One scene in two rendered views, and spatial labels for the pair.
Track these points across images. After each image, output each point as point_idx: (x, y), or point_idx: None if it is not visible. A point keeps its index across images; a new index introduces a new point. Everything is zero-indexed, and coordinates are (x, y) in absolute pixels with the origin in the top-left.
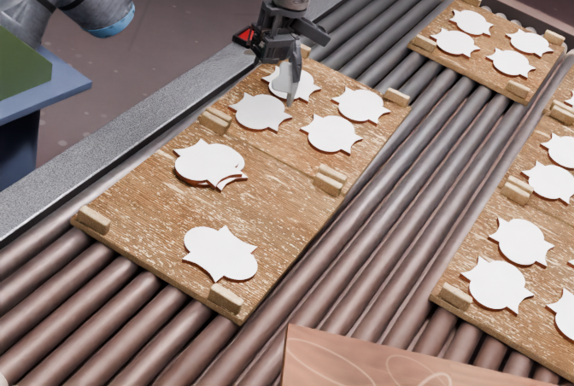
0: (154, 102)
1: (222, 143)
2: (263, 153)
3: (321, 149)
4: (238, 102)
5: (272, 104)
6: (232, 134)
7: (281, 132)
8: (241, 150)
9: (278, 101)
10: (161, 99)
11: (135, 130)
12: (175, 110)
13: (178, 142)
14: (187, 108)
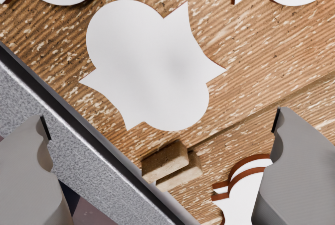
0: (90, 190)
1: (213, 163)
2: (261, 115)
3: None
4: (105, 97)
5: (130, 35)
6: (198, 142)
7: (222, 53)
8: (240, 145)
9: (116, 7)
10: (82, 181)
11: (146, 217)
12: (109, 174)
13: (194, 206)
14: (103, 158)
